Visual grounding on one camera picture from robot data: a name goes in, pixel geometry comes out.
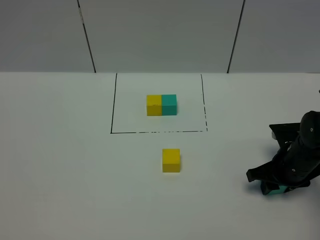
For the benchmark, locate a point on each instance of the template yellow cube block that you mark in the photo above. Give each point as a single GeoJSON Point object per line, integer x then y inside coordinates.
{"type": "Point", "coordinates": [154, 105]}

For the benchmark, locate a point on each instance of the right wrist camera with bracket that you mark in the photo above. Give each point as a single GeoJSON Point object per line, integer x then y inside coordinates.
{"type": "Point", "coordinates": [285, 132]}

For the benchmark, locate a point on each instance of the template teal cube block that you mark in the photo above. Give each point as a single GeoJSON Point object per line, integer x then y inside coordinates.
{"type": "Point", "coordinates": [169, 104]}

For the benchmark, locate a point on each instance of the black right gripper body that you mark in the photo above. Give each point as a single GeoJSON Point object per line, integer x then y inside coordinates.
{"type": "Point", "coordinates": [301, 158]}

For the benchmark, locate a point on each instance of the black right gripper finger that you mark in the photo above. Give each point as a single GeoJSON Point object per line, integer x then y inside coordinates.
{"type": "Point", "coordinates": [267, 172]}
{"type": "Point", "coordinates": [290, 188]}

